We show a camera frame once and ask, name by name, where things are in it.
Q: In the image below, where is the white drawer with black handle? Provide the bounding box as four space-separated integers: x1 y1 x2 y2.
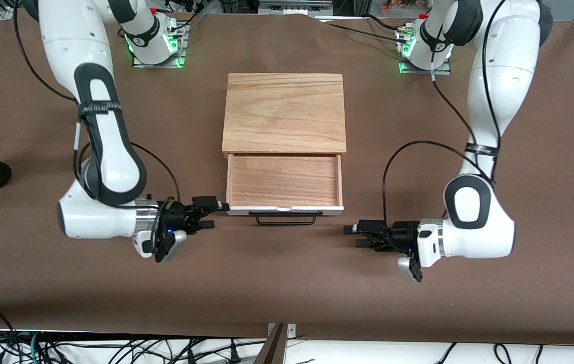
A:
225 153 345 226

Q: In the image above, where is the wooden drawer cabinet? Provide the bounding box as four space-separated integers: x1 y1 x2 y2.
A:
221 73 347 158

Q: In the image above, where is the brown table cover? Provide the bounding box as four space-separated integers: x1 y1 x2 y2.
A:
0 8 574 345

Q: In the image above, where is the brown mounting bar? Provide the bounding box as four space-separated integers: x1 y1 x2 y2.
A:
254 324 288 364

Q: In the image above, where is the grey power strip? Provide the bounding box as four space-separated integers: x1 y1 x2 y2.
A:
259 0 334 15

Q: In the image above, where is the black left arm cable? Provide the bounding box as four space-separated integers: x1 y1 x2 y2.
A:
381 0 509 224

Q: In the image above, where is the metal table edge bracket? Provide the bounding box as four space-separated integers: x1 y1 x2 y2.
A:
267 323 298 338

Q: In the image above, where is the aluminium table edge rail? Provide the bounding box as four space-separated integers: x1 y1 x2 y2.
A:
0 326 574 345

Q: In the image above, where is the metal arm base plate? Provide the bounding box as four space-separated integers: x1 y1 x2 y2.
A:
131 23 187 68
399 35 452 75

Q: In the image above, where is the black cable on table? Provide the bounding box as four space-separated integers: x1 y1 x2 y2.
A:
325 21 409 45
364 14 402 32

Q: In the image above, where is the teal floor cable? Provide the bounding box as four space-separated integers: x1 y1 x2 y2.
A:
25 331 41 364

